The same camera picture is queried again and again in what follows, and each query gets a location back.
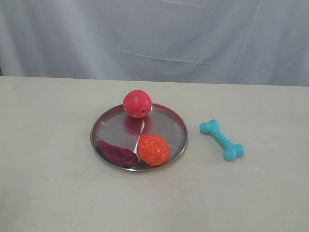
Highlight orange textured ball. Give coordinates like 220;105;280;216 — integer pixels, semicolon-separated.
137;134;170;167

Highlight teal toy bone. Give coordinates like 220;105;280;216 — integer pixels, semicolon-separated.
199;119;245;161

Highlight round metal plate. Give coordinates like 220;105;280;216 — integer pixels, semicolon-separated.
90;103;188;172

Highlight red ball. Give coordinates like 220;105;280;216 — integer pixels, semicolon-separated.
123;90;152;118

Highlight white backdrop cloth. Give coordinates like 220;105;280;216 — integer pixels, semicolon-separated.
0;0;309;86

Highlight purple sweet potato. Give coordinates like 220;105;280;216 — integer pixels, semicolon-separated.
97;140;138;168

